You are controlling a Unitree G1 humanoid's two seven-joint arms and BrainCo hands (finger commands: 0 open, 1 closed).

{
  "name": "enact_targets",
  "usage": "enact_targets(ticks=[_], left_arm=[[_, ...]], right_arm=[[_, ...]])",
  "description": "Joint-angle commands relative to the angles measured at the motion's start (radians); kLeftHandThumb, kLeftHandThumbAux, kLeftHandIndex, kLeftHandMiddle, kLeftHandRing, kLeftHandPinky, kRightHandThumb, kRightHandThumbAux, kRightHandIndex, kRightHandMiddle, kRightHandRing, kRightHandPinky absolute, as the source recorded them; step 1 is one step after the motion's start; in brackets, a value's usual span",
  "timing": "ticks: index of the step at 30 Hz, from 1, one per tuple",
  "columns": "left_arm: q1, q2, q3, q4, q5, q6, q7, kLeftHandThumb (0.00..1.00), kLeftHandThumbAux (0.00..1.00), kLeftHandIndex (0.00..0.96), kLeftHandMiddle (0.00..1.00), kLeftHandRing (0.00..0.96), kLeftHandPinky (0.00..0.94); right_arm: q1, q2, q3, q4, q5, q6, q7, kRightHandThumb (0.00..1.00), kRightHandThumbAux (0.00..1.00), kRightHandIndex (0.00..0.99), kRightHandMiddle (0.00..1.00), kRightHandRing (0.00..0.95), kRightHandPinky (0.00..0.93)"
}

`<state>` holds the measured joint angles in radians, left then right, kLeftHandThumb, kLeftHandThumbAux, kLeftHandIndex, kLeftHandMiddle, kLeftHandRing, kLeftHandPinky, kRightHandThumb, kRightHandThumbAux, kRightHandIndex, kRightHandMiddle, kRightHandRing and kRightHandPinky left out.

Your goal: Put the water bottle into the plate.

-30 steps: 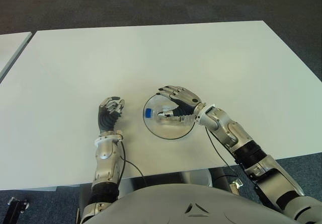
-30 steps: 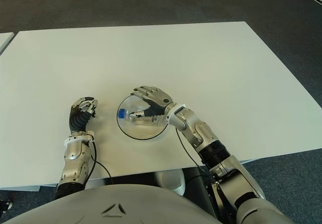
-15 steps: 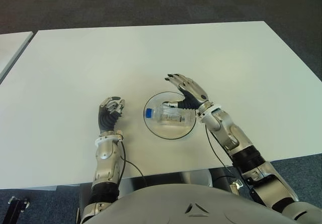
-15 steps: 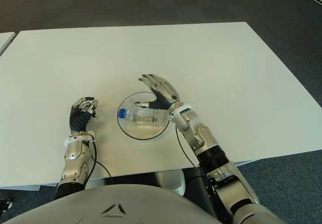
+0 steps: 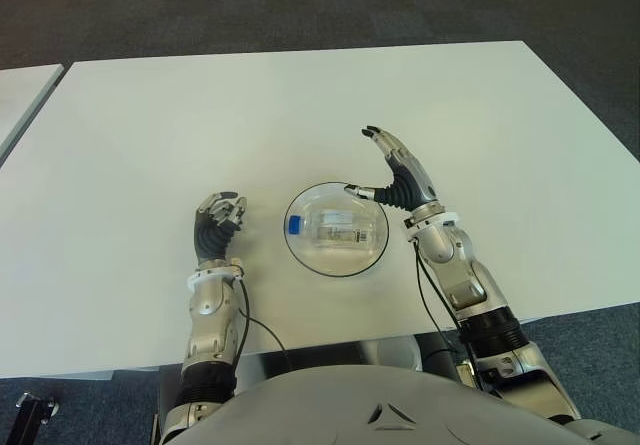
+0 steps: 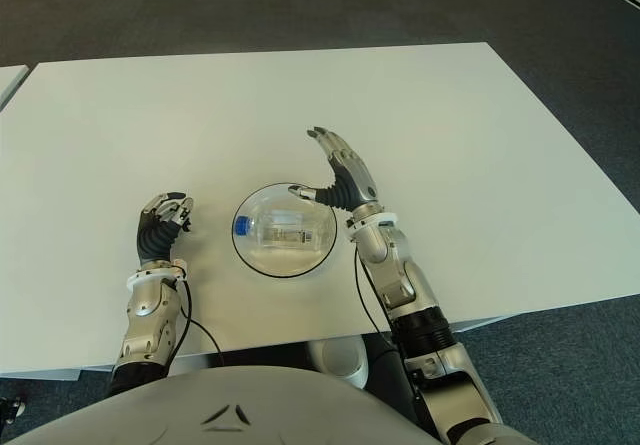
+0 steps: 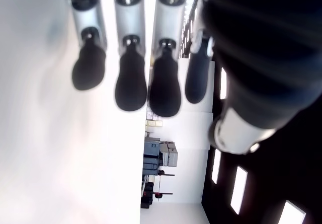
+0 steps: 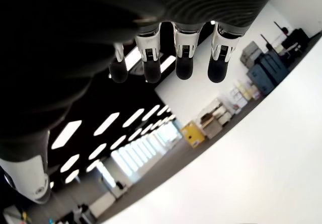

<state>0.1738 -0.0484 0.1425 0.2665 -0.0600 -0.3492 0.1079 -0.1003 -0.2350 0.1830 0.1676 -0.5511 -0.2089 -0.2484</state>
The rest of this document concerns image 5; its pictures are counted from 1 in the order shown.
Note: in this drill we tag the white round stand base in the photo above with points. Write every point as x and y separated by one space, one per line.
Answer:
395 352

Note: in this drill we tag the neighbouring white table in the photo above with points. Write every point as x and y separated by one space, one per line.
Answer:
20 95

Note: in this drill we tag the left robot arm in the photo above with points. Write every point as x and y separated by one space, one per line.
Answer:
210 325

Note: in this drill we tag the grey robot torso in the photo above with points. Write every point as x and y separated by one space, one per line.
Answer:
390 410

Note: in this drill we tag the white plate black rim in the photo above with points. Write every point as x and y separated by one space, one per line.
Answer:
325 265

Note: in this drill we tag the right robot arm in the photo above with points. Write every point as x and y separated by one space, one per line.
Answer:
450 265

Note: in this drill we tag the metal bracket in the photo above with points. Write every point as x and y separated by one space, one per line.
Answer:
466 375

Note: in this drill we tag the black stand frame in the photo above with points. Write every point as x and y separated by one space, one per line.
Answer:
437 355

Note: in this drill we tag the black caster stand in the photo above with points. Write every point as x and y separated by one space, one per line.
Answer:
35 415

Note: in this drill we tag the clear water bottle blue cap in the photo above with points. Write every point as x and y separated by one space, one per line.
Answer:
335 227

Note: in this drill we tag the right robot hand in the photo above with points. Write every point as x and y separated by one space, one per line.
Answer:
407 185

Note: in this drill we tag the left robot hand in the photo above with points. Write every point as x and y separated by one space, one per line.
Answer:
212 235

